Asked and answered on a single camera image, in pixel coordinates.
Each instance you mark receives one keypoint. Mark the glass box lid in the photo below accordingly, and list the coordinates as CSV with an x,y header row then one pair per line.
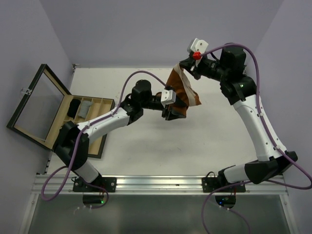
x,y
36,114

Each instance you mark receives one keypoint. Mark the aluminium mounting rail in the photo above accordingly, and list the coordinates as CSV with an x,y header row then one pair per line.
x,y
153,185

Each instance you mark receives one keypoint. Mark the white wall latch clip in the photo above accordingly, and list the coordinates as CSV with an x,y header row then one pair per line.
x,y
26,91

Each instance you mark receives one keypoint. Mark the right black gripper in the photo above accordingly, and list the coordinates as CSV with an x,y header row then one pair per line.
x,y
190,63

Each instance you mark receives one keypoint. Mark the grey striped underwear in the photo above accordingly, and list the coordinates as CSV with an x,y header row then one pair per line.
x,y
84,109

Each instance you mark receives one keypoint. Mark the black underwear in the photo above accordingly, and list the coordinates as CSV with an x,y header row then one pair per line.
x,y
73,108

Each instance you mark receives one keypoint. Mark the wooden compartment organizer box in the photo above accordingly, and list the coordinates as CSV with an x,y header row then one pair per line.
x,y
99,107

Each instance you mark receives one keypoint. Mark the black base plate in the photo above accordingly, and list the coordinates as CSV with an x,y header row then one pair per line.
x,y
108,183
212,182

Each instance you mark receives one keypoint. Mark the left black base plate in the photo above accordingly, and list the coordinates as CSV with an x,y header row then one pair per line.
x,y
108,183

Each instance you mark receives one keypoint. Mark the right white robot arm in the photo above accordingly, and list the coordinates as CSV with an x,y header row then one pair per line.
x,y
240,91

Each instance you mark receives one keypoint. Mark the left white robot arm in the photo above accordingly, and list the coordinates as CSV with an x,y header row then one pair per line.
x,y
72,143

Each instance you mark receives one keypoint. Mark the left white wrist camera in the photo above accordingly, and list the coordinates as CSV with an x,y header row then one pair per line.
x,y
167,97

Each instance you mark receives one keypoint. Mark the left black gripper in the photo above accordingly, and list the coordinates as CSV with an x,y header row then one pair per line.
x,y
170,115

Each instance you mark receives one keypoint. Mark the orange underwear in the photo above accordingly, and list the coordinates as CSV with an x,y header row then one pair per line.
x,y
185,94

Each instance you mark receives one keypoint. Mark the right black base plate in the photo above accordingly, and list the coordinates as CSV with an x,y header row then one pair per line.
x,y
212,182

